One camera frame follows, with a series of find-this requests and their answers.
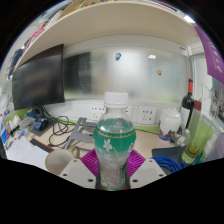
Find tall clear glass vase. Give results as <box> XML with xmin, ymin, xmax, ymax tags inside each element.
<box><xmin>183</xmin><ymin>109</ymin><xmax>214</xmax><ymax>164</ymax></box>

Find group photo poster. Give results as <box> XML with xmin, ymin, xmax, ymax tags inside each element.
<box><xmin>209</xmin><ymin>76</ymin><xmax>224</xmax><ymax>121</ymax></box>

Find large purple water jug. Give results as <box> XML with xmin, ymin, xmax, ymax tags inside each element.
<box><xmin>202</xmin><ymin>131</ymin><xmax>224</xmax><ymax>162</ymax></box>

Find beige shelf unit with books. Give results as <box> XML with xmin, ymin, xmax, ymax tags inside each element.
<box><xmin>8</xmin><ymin>0</ymin><xmax>201</xmax><ymax>79</ymax></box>

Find ceiling light panels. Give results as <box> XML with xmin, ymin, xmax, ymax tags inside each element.
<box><xmin>183</xmin><ymin>14</ymin><xmax>196</xmax><ymax>24</ymax></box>

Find white paper sheets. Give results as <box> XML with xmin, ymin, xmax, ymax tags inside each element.
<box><xmin>4</xmin><ymin>133</ymin><xmax>51</xmax><ymax>171</ymax></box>

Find small blue desk device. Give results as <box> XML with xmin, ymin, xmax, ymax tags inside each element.
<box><xmin>33</xmin><ymin>117</ymin><xmax>48</xmax><ymax>132</ymax></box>

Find white patterned ceramic cup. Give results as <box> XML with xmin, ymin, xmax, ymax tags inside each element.
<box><xmin>44</xmin><ymin>145</ymin><xmax>82</xmax><ymax>176</ymax></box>

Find white ceramic jar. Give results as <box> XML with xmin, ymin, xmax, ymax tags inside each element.
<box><xmin>158</xmin><ymin>107</ymin><xmax>183</xmax><ymax>142</ymax></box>

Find white wall socket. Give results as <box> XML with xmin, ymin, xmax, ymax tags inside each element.
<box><xmin>89</xmin><ymin>104</ymin><xmax>107</xmax><ymax>122</ymax></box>
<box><xmin>125</xmin><ymin>106</ymin><xmax>133</xmax><ymax>121</ymax></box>
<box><xmin>137</xmin><ymin>105</ymin><xmax>158</xmax><ymax>125</ymax></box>

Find purple hanging banner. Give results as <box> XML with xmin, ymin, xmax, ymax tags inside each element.
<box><xmin>192</xmin><ymin>23</ymin><xmax>224</xmax><ymax>86</ymax></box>

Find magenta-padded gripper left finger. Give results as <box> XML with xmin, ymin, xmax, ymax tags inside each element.
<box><xmin>59</xmin><ymin>148</ymin><xmax>101</xmax><ymax>190</ymax></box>

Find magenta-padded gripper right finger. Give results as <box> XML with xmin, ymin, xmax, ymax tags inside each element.
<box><xmin>125</xmin><ymin>148</ymin><xmax>167</xmax><ymax>190</ymax></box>

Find black red-edged desk mat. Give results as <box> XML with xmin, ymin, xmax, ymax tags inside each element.
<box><xmin>29</xmin><ymin>137</ymin><xmax>56</xmax><ymax>154</ymax></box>

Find green-labelled clear drink bottle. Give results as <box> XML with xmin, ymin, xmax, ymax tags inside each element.
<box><xmin>92</xmin><ymin>91</ymin><xmax>137</xmax><ymax>192</ymax></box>

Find blue coiled cable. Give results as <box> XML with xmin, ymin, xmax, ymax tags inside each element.
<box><xmin>150</xmin><ymin>154</ymin><xmax>184</xmax><ymax>174</ymax></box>

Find black computer monitor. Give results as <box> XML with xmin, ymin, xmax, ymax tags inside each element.
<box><xmin>11</xmin><ymin>43</ymin><xmax>66</xmax><ymax>119</ymax></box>

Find black cable tangle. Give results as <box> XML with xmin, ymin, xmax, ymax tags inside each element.
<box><xmin>41</xmin><ymin>106</ymin><xmax>79</xmax><ymax>148</ymax></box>

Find dark red-capped wine bottle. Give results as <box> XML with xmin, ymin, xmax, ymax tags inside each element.
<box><xmin>179</xmin><ymin>78</ymin><xmax>195</xmax><ymax>129</ymax></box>

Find grey metal laptop stand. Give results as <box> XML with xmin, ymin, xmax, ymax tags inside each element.
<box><xmin>63</xmin><ymin>117</ymin><xmax>99</xmax><ymax>150</ymax></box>

